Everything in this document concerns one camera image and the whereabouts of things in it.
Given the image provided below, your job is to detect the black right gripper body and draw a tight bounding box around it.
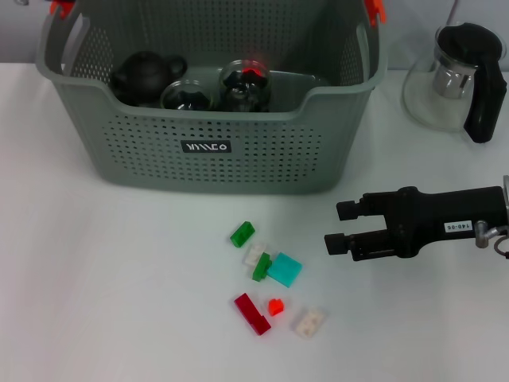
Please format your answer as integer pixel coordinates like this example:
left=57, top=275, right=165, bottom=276
left=383, top=185, right=507, bottom=260

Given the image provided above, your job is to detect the glass jar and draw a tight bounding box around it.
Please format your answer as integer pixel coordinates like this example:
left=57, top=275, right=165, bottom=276
left=218, top=59, right=274, bottom=113
left=161, top=79, right=216, bottom=111

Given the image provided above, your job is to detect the grey perforated plastic storage bin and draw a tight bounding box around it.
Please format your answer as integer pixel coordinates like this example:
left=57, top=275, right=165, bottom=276
left=36, top=0, right=389, bottom=196

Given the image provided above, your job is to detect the teal square toy brick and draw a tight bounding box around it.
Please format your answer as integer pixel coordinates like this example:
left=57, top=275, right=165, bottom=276
left=266, top=252, right=303, bottom=288

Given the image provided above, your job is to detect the translucent white toy brick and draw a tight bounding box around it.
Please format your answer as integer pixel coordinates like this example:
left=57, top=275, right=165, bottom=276
left=293, top=306, right=328, bottom=339

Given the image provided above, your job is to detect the green toy brick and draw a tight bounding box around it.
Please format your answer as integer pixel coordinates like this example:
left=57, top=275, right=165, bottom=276
left=251, top=252, right=274, bottom=283
left=229, top=220, right=256, bottom=248

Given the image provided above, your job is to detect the small white toy brick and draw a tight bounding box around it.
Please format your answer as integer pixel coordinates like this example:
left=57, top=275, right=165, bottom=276
left=242, top=242, right=268, bottom=267

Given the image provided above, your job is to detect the dark red long brick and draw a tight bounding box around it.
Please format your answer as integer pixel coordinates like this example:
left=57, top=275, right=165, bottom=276
left=233, top=293, right=272, bottom=337

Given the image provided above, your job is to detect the black clay teapot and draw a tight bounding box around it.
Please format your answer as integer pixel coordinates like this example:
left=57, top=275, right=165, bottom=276
left=109, top=50, right=188, bottom=107

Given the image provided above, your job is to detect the glass pitcher black handle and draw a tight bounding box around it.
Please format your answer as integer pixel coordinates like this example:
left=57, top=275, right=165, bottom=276
left=402, top=22, right=508, bottom=144

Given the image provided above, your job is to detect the orange bin handle clip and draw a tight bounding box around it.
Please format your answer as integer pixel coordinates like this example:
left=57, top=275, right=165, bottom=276
left=49, top=0, right=76, bottom=19
left=364, top=0, right=387, bottom=28

